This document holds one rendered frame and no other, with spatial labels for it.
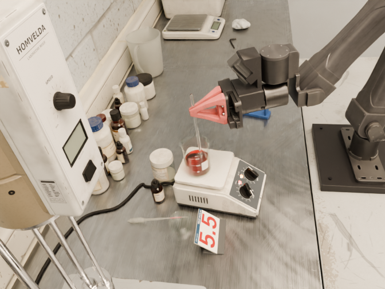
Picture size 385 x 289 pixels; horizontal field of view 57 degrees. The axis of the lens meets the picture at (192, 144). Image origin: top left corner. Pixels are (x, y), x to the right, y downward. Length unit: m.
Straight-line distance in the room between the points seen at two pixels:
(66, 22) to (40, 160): 0.84
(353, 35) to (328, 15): 1.51
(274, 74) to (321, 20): 1.57
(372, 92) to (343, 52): 0.15
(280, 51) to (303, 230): 0.39
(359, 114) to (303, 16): 1.42
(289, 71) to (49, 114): 0.52
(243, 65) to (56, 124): 0.44
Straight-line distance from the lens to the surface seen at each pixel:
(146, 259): 0.82
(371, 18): 0.76
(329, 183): 0.92
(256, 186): 0.87
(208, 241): 0.80
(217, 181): 0.81
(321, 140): 1.03
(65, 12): 1.15
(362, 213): 0.91
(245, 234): 0.83
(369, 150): 0.96
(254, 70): 0.71
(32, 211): 0.40
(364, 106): 0.89
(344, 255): 0.83
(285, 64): 0.72
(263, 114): 1.12
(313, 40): 2.32
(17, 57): 0.30
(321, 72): 0.76
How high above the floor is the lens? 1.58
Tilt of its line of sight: 41 degrees down
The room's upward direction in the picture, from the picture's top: 8 degrees counter-clockwise
